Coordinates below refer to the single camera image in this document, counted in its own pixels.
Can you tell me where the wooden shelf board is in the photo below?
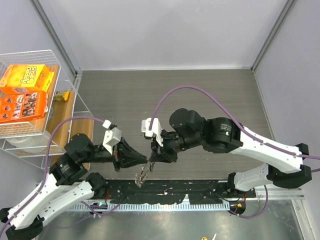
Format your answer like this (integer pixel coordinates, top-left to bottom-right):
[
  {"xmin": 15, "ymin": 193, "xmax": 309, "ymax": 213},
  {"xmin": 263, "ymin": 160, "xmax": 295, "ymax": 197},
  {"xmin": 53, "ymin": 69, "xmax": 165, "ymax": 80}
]
[{"xmin": 27, "ymin": 65, "xmax": 94, "ymax": 166}]

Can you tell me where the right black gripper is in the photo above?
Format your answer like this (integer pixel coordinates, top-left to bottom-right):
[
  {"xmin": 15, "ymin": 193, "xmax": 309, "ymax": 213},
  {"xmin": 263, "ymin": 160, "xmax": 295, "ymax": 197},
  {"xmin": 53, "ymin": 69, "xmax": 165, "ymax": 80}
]
[{"xmin": 150, "ymin": 128, "xmax": 203, "ymax": 164}]

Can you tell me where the white wire basket rack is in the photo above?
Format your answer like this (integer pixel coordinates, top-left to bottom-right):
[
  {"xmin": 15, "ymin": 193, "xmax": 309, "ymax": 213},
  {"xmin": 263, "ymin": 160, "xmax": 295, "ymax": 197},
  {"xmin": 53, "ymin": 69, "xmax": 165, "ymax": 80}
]
[{"xmin": 0, "ymin": 50, "xmax": 94, "ymax": 170}]

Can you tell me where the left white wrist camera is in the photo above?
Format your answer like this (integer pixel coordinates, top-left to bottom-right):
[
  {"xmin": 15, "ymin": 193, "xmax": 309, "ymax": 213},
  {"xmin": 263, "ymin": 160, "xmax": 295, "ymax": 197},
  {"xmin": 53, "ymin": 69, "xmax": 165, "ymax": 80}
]
[{"xmin": 102, "ymin": 127, "xmax": 122, "ymax": 155}]

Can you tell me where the yellow orange cereal box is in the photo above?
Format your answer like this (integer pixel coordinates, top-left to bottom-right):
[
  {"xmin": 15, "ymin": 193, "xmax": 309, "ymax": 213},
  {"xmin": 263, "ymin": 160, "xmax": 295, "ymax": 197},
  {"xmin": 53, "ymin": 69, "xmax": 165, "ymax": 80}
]
[{"xmin": 0, "ymin": 64, "xmax": 55, "ymax": 95}]

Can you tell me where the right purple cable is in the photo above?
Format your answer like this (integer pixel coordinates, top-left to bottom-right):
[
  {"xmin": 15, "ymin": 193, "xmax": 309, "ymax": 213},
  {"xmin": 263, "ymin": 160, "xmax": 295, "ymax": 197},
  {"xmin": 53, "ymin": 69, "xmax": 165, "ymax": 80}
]
[{"xmin": 149, "ymin": 85, "xmax": 320, "ymax": 220}]

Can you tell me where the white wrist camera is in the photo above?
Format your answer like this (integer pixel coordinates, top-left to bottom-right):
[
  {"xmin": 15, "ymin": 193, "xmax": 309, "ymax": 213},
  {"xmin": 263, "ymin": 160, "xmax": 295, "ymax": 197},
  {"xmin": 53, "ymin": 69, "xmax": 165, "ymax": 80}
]
[
  {"xmin": 141, "ymin": 117, "xmax": 163, "ymax": 147},
  {"xmin": 102, "ymin": 127, "xmax": 122, "ymax": 155}
]

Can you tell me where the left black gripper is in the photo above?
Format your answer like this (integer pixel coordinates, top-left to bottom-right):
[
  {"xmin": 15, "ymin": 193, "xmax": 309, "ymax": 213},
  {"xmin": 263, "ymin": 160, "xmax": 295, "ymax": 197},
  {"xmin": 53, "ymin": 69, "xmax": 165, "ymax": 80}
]
[{"xmin": 81, "ymin": 135, "xmax": 149, "ymax": 171}]

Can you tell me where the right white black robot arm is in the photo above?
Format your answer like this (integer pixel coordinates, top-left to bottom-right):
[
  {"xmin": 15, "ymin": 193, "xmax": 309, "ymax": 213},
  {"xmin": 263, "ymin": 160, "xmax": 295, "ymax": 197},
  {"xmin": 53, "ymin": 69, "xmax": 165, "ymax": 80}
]
[{"xmin": 141, "ymin": 108, "xmax": 312, "ymax": 197}]

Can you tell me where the small yellow packet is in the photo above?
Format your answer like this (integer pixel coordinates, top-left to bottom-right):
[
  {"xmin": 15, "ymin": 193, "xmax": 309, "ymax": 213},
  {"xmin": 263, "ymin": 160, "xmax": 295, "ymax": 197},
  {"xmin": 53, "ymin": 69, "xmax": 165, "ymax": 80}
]
[{"xmin": 53, "ymin": 90, "xmax": 70, "ymax": 102}]

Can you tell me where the slotted grey cable duct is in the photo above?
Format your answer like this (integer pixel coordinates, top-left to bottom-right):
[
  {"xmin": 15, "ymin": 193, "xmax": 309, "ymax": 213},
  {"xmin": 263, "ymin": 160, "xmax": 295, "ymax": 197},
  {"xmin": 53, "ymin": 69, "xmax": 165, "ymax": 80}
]
[{"xmin": 67, "ymin": 200, "xmax": 230, "ymax": 212}]

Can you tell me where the purple cable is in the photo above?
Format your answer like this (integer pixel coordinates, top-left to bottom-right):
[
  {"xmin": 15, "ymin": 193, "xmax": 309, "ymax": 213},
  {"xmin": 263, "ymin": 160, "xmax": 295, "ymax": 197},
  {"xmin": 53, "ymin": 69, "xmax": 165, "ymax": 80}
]
[
  {"xmin": 0, "ymin": 117, "xmax": 121, "ymax": 233},
  {"xmin": 149, "ymin": 85, "xmax": 320, "ymax": 220}
]

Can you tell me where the chain of silver keyrings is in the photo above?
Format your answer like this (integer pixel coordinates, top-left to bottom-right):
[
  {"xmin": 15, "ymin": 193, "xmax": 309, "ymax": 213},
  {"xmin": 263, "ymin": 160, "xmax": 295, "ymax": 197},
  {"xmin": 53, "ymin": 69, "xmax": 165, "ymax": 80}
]
[{"xmin": 134, "ymin": 159, "xmax": 155, "ymax": 189}]

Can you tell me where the orange photo printed box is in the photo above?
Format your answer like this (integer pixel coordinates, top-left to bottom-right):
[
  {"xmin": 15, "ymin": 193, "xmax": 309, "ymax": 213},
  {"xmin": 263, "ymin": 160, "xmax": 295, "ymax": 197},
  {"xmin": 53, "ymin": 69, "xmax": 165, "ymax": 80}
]
[{"xmin": 0, "ymin": 91, "xmax": 48, "ymax": 124}]

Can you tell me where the aluminium frame rail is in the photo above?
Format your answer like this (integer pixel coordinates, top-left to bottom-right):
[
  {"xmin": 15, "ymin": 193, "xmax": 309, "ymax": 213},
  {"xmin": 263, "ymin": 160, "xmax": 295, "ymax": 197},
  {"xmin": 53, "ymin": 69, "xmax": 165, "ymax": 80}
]
[{"xmin": 267, "ymin": 187, "xmax": 305, "ymax": 200}]

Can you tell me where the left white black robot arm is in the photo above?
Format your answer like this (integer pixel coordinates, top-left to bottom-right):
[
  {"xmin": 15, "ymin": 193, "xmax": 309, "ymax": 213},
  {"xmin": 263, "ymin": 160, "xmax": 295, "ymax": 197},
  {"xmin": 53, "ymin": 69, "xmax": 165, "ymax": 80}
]
[{"xmin": 0, "ymin": 133, "xmax": 148, "ymax": 240}]

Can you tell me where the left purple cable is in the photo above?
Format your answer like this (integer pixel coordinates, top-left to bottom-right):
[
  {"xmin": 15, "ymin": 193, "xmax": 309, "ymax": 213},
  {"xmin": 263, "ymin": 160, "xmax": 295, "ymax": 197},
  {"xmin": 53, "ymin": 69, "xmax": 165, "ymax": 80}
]
[{"xmin": 0, "ymin": 117, "xmax": 121, "ymax": 233}]

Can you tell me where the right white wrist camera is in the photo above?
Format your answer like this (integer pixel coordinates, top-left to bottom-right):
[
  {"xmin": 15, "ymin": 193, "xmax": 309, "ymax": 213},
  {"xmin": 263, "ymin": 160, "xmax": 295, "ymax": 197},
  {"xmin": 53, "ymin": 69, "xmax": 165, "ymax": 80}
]
[{"xmin": 141, "ymin": 117, "xmax": 163, "ymax": 147}]

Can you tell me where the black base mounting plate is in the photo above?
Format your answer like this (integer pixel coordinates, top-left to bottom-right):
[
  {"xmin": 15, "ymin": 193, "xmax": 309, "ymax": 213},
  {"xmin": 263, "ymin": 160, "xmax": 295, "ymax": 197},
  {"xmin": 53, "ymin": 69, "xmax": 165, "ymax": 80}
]
[{"xmin": 100, "ymin": 179, "xmax": 256, "ymax": 205}]

